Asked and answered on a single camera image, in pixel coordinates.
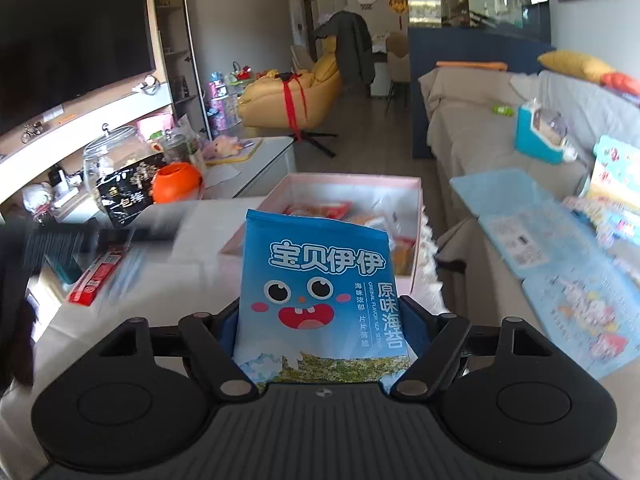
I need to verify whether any red long snack packet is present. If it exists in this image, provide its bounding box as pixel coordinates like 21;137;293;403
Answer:
66;247;127;307

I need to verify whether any yellow snack packet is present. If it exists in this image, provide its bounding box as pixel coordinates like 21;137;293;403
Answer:
390;236;416;275

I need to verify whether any blue seaweed snack bag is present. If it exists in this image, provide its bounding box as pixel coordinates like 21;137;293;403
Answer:
233;210;411;390

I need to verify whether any red white snack bag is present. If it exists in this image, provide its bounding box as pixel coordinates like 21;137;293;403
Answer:
283;202;352;220

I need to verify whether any round bread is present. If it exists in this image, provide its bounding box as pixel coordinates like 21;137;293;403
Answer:
346;211;416;244

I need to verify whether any black tea box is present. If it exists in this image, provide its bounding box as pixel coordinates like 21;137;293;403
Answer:
96;153;166;228

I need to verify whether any large glass jar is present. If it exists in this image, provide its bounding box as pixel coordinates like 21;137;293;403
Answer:
82;124;152;204

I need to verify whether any pink cardboard box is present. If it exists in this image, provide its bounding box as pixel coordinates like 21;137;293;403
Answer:
219;174;424;295

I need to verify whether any blue cartoon play mat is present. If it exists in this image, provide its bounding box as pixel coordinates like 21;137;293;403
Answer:
450;169;639;379

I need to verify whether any orange pumpkin container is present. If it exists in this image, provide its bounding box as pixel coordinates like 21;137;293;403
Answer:
152;162;203;204

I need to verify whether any white coffee table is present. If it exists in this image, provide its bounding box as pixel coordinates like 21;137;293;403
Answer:
203;136;296;200

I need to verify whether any pink plush toy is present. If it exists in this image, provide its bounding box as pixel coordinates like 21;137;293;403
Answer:
202;134;244;159

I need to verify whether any television screen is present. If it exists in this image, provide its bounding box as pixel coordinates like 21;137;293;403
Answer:
0;0;155;133

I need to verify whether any grey covered sofa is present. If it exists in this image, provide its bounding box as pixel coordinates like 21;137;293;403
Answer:
416;64;640;241

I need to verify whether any yellow leather armchair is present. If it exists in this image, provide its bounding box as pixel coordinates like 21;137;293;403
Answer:
238;53;342;131

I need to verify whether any dark coat on stand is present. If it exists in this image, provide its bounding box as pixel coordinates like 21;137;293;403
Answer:
314;10;375;86

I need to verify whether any yellow cushion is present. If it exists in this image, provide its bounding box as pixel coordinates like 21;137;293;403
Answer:
537;50;616;84

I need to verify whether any blue fish tank cabinet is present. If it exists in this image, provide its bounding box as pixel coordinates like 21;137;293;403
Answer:
408;0;553;158

